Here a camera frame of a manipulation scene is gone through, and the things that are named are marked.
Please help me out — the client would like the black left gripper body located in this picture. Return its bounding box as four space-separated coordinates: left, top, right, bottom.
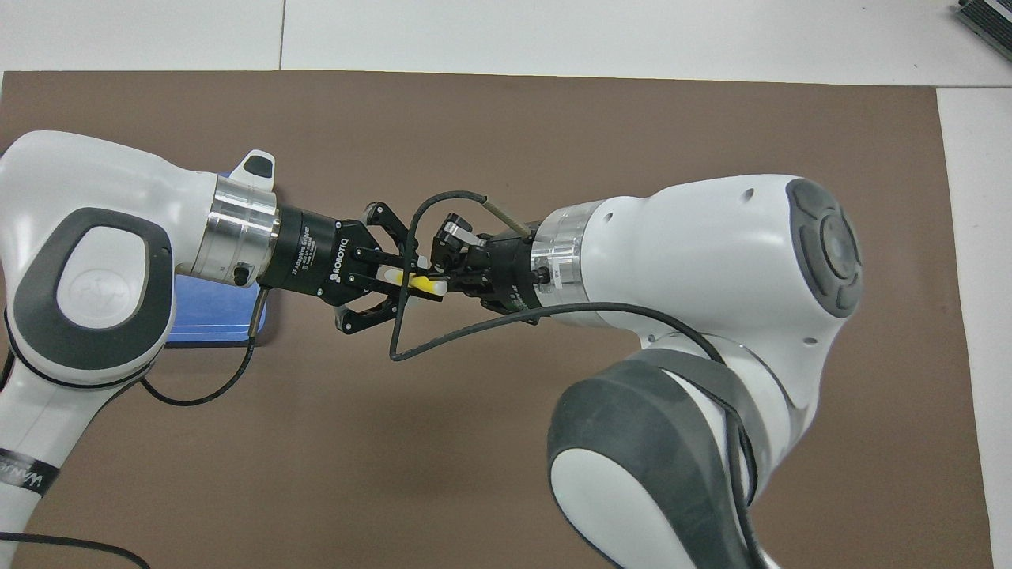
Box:
257 205 390 311

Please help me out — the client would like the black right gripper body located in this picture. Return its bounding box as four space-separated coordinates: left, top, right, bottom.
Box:
466 233 548 317

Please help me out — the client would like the yellow pen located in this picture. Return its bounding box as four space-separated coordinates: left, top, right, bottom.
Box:
378 266 448 300

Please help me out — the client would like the blue plastic tray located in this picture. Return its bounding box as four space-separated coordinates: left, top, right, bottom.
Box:
162 170 274 349

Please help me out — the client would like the brown table mat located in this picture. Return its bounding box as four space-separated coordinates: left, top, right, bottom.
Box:
0 70 995 569

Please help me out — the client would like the grey ribbed device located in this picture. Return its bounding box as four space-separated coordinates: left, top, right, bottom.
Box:
953 0 1012 62

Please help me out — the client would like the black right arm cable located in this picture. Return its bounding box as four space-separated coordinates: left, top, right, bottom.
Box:
388 190 780 569

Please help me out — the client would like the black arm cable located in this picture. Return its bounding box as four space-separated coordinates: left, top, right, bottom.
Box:
0 288 268 569
388 190 780 569

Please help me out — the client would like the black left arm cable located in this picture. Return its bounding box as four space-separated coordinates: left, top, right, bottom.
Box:
0 288 268 569

